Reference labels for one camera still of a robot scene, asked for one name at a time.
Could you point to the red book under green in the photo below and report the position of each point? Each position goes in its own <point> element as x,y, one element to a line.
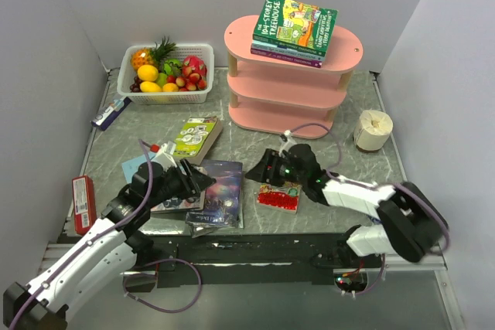
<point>282,198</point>

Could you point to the green 104-storey treehouse book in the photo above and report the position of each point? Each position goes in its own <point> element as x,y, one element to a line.
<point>295,25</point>

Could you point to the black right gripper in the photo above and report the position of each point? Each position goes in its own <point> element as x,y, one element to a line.
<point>261,173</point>

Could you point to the dark purple book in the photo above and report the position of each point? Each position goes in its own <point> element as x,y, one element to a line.
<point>222,203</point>

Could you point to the light blue cat book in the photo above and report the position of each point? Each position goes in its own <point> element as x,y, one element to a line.
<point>130,167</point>

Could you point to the beige paper roll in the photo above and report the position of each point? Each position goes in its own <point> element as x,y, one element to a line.
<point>372,130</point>

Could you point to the lime green comic book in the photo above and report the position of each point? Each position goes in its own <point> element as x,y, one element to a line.
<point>196,138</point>

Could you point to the purple white toothpaste box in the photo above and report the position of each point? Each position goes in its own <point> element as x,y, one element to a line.
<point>106,116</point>

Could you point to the white plastic fruit basket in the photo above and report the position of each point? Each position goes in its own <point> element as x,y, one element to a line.
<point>176,88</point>

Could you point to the red box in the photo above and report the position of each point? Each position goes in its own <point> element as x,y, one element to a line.
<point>84,206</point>

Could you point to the floral Little Women book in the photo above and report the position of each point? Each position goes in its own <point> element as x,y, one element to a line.
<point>176,205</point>

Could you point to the toy pineapple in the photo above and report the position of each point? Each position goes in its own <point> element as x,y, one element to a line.
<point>152,55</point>

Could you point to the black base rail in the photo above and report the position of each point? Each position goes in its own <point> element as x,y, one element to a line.
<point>248,259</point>

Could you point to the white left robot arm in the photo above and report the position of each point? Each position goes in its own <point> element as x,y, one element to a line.
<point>113,245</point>

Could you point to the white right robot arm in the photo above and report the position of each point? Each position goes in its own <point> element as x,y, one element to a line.
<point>407,223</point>

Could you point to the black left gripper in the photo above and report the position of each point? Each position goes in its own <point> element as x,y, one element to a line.
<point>189,185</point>

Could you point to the yellow mango toy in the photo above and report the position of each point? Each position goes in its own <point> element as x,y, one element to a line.
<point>149,87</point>

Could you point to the orange toy fruit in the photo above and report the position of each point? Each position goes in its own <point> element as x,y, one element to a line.
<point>148,73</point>

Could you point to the pink dragon fruit toy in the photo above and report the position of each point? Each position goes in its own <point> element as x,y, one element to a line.
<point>194,64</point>

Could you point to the light blue 143-storey treehouse book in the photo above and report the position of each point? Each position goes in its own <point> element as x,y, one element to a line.
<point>272,48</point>

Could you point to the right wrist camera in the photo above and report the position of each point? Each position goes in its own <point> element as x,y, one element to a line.
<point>287,142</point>

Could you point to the purple 117-storey treehouse book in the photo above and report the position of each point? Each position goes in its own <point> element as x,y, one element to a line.
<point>289,59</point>

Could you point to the pink three-tier shelf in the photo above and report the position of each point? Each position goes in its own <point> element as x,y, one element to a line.
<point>272,95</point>

